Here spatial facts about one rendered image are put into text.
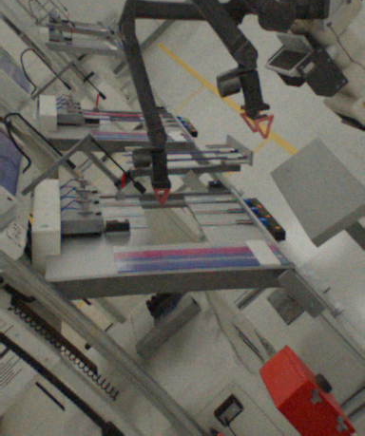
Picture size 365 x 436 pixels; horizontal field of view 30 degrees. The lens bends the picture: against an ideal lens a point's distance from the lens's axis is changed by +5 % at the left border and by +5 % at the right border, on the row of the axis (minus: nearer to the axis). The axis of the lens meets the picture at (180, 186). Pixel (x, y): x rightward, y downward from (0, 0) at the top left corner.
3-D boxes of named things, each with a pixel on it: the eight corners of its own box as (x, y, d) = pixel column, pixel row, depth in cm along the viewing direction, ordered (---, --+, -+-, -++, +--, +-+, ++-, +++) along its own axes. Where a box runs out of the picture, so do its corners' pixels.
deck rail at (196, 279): (292, 284, 197) (293, 264, 195) (294, 287, 195) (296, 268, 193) (45, 299, 184) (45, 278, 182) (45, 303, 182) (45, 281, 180)
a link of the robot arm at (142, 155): (164, 133, 233) (160, 132, 241) (132, 136, 231) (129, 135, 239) (167, 166, 234) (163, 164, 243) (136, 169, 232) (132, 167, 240)
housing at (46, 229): (60, 215, 246) (59, 179, 242) (61, 273, 201) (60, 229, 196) (36, 216, 245) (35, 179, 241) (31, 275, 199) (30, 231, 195)
